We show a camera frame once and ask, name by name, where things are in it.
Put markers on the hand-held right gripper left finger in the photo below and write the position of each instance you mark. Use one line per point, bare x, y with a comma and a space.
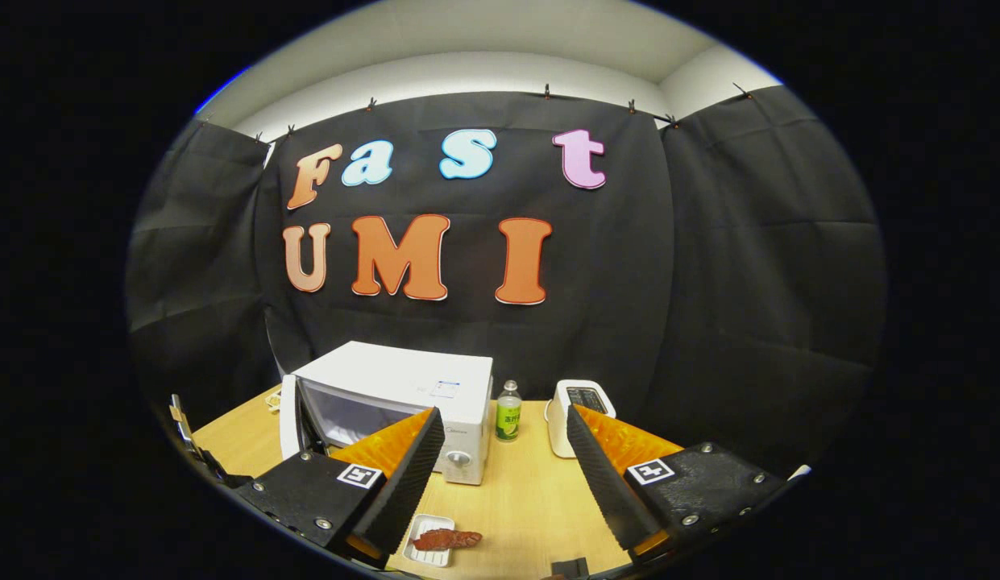
407, 483

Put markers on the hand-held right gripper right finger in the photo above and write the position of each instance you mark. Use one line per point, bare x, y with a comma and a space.
608, 491

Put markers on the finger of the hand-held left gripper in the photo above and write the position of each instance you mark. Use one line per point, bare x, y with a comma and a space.
187, 427

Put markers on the red meat piece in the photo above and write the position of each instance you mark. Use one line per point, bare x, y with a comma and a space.
447, 539

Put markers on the white microwave oven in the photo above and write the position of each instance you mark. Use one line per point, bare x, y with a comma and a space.
403, 374

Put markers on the white ridged tray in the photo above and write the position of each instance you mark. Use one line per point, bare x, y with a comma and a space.
427, 557

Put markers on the white toaster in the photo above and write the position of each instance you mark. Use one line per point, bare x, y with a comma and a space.
560, 427

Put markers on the small black block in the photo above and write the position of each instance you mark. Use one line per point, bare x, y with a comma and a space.
570, 568

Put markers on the white divided sauce dish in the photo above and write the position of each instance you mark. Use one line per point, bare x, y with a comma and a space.
272, 401

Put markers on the green label bottle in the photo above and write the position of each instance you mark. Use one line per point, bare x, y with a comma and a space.
508, 419

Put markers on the black backdrop cloth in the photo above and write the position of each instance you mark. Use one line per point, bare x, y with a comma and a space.
709, 282

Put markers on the row of black cloth clips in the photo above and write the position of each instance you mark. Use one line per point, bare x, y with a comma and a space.
548, 91

